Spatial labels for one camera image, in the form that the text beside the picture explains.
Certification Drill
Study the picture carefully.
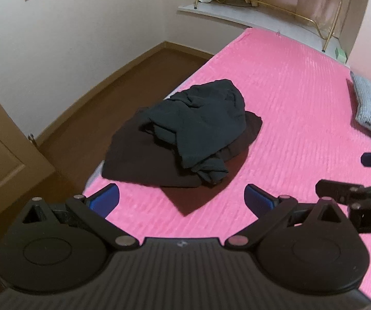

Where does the wooden door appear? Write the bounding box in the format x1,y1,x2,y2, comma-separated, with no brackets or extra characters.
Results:
0,71,57,227

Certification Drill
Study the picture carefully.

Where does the dark green sweater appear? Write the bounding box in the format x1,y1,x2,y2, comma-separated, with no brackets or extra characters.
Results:
139,79,247,184

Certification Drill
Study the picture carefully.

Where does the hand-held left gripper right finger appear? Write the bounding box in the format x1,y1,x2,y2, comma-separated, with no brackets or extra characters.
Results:
226,183,349,252

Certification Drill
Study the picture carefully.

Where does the gold metal rack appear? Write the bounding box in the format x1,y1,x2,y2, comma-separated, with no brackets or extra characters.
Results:
193,0,347,52

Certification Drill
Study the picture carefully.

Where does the white window sill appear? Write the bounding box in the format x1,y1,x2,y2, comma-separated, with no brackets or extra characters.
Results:
177,2,350,68

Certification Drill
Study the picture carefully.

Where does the brown garment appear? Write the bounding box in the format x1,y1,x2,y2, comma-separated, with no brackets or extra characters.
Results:
101,111,263,218

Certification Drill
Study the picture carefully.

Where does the pink ribbed blanket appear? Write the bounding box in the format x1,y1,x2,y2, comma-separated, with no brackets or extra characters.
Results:
82,27,371,304

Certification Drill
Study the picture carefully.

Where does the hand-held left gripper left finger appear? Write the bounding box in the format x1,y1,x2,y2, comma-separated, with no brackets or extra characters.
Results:
19,183,138,251

